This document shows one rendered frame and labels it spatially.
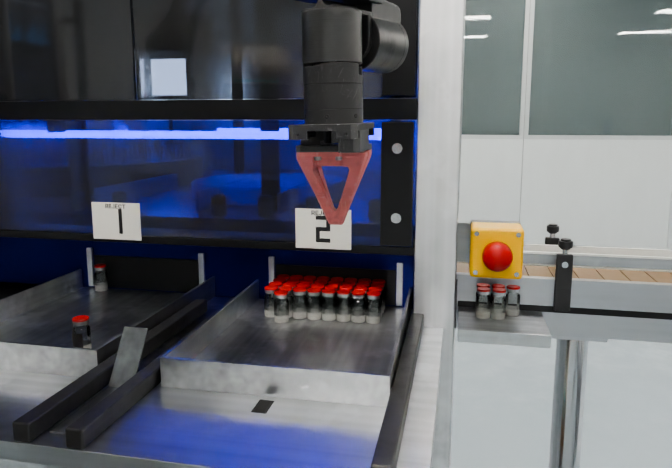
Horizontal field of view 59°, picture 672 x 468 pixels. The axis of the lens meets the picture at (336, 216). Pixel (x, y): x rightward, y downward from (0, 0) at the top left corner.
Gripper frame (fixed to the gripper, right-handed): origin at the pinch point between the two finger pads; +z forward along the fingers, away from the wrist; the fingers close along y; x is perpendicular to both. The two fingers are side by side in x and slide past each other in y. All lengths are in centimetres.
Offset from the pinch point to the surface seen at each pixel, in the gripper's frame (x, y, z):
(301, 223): 11.4, 26.8, 5.8
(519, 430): -33, 164, 111
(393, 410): -6.1, -3.4, 18.6
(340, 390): 0.1, 0.8, 19.0
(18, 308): 55, 18, 18
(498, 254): -16.9, 23.7, 9.0
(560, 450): -29, 42, 47
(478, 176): -21, 487, 46
